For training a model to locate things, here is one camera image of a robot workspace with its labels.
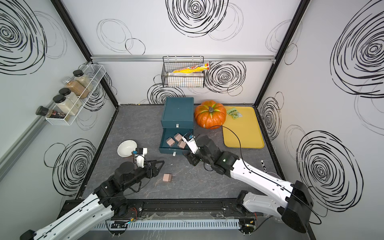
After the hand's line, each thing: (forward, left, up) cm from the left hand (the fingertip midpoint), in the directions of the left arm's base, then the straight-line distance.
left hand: (160, 163), depth 75 cm
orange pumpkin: (+35, -27, -2) cm, 44 cm away
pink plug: (+18, -7, -3) cm, 20 cm away
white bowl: (+14, +26, -11) cm, 32 cm away
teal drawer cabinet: (+22, -7, +7) cm, 24 cm away
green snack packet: (+47, -48, -13) cm, 68 cm away
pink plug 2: (+13, -9, -4) cm, 17 cm away
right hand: (+5, -13, +6) cm, 15 cm away
